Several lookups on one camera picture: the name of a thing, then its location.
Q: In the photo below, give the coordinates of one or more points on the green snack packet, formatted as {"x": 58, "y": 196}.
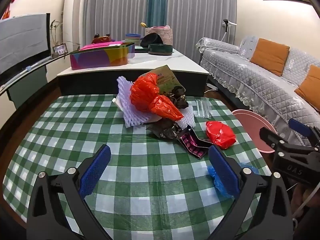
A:
{"x": 170, "y": 77}

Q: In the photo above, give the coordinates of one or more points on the teal curtain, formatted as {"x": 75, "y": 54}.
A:
{"x": 156, "y": 2}

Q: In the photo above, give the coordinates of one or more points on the person's right hand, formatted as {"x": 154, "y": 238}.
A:
{"x": 301, "y": 195}

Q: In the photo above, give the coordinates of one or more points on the green round tin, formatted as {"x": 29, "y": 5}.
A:
{"x": 160, "y": 50}

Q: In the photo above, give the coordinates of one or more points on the black plastic wrapper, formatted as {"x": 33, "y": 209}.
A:
{"x": 165, "y": 128}

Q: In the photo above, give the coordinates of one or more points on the white foam fruit net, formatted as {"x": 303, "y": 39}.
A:
{"x": 125, "y": 90}

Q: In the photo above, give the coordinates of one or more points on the white floor stand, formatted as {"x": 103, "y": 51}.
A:
{"x": 227, "y": 26}

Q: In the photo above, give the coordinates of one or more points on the white topped coffee table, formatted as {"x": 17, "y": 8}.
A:
{"x": 162, "y": 62}

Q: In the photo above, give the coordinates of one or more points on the clear plastic sleeve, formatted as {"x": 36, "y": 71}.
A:
{"x": 202, "y": 107}

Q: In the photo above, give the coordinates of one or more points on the green checked tablecloth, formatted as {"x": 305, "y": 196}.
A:
{"x": 150, "y": 180}

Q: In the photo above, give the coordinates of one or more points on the orange cushion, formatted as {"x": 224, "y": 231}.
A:
{"x": 270, "y": 55}
{"x": 310, "y": 87}

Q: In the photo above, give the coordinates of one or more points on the yellow artificial flower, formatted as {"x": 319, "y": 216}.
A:
{"x": 143, "y": 25}

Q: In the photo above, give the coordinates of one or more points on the white power strip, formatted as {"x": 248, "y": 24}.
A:
{"x": 211, "y": 87}

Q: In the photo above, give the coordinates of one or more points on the small orange plastic bag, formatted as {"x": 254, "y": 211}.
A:
{"x": 221, "y": 135}

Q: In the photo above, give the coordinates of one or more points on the grey curtain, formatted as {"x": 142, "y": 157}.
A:
{"x": 200, "y": 17}

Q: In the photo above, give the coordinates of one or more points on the dark brown patterned cloth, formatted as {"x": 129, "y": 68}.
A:
{"x": 178, "y": 103}

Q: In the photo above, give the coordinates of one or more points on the covered television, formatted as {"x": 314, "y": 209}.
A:
{"x": 22, "y": 40}

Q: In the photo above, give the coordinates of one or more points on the grey green television cabinet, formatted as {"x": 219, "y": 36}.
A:
{"x": 27, "y": 87}

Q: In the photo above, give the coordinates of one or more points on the white standing air conditioner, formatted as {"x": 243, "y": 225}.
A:
{"x": 73, "y": 10}

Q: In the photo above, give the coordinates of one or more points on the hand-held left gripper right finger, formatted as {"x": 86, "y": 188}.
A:
{"x": 223, "y": 170}

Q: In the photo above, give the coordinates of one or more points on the stack of coloured bowls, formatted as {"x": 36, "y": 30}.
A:
{"x": 132, "y": 38}

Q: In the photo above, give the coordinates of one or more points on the pink plastic bin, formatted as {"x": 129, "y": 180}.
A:
{"x": 250, "y": 122}

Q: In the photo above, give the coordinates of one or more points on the pink lace basket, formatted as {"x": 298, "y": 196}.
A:
{"x": 166, "y": 35}

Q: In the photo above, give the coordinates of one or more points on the pink and black packet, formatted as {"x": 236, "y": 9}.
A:
{"x": 192, "y": 145}

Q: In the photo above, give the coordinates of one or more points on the black hat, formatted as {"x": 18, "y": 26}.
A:
{"x": 151, "y": 41}

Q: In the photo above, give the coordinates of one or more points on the bamboo plant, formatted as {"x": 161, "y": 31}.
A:
{"x": 56, "y": 30}

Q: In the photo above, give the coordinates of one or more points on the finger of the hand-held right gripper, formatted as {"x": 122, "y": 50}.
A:
{"x": 271, "y": 137}
{"x": 298, "y": 127}

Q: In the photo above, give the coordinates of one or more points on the colourful gift box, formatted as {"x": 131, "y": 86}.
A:
{"x": 100, "y": 57}

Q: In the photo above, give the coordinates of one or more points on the grey quilted sofa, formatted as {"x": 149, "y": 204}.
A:
{"x": 250, "y": 80}

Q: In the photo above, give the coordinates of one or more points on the photo frame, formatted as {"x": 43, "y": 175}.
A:
{"x": 60, "y": 49}

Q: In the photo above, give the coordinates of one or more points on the red brown teapot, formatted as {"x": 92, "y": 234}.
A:
{"x": 100, "y": 39}

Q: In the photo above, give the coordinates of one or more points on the black ribbed wrapper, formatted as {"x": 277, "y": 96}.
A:
{"x": 180, "y": 91}

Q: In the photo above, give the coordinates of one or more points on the large orange plastic bag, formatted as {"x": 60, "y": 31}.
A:
{"x": 142, "y": 92}

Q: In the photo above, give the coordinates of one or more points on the blue plastic bag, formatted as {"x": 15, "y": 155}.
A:
{"x": 212, "y": 173}

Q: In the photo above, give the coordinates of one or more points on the white stick with blue bead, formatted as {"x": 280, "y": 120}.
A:
{"x": 27, "y": 68}

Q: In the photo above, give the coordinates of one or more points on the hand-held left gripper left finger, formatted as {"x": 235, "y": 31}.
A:
{"x": 96, "y": 170}

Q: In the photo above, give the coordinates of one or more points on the mint green tray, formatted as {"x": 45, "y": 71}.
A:
{"x": 141, "y": 48}

